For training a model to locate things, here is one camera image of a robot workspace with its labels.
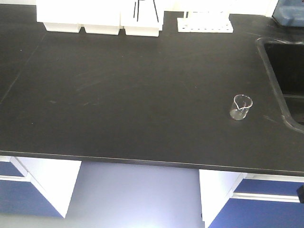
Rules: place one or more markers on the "clear glass beaker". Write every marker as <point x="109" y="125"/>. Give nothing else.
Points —
<point x="240" y="107"/>

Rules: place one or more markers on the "right white storage bin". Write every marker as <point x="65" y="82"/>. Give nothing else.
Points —
<point x="133" y="28"/>

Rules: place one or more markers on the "white storage bin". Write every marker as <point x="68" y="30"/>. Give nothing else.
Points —
<point x="59" y="15"/>
<point x="101" y="16"/>
<point x="133" y="28"/>

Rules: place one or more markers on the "middle white storage bin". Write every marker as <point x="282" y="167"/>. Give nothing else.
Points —
<point x="101" y="16"/>

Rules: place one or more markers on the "left white storage bin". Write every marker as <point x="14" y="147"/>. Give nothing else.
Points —
<point x="59" y="15"/>

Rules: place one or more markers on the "white test tube rack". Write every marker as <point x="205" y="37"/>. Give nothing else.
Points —
<point x="205" y="22"/>

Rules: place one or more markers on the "right blue white cabinet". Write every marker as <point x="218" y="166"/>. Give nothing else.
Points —
<point x="251" y="200"/>

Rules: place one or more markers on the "blue white cabinet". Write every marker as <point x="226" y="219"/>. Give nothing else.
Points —
<point x="36" y="186"/>
<point x="251" y="200"/>

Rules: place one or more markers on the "black lab sink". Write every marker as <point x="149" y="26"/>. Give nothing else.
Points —
<point x="284" y="64"/>

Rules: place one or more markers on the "left blue white cabinet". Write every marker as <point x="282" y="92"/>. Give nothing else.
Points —
<point x="36" y="186"/>

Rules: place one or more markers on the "blue plastic container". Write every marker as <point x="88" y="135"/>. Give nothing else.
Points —
<point x="289" y="13"/>

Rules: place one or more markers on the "black wire tripod stand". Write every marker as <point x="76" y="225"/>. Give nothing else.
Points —
<point x="145" y="10"/>

